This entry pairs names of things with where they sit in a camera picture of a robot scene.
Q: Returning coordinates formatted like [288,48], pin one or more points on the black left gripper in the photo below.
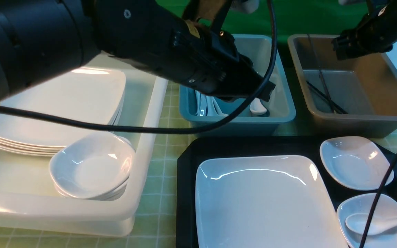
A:
[210,63]

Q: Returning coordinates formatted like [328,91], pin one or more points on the stack of small white bowls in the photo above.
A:
[96,167]

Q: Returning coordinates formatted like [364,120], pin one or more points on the brown plastic bin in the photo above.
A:
[365,87]

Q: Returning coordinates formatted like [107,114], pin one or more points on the green checkered tablecloth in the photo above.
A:
[154,225]

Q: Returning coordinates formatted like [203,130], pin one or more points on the large white plastic tub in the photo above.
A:
[29,200]

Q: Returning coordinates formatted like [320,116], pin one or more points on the black serving tray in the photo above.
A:
[205,148]

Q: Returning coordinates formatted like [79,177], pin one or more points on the green backdrop cloth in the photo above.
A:
[297,17]

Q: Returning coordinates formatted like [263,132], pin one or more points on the white spoons bottom in bin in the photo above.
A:
[207,106]

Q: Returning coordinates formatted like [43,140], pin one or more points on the small white bowl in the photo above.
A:
[354,162]
[386,208]

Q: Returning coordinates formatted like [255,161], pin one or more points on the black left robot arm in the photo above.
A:
[42,39]

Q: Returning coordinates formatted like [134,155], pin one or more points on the white square rice plate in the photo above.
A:
[264,202]

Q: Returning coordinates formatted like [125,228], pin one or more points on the black chopstick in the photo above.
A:
[326,91]
[332,104]

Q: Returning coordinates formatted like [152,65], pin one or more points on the white spoon right in bin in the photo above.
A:
[257,108]

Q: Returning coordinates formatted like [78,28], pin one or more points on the stack of white square plates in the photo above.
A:
[87,94]

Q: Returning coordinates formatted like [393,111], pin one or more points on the white ceramic soup spoon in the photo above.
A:
[357,223]

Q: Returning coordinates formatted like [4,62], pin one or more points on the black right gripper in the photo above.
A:
[375,33]

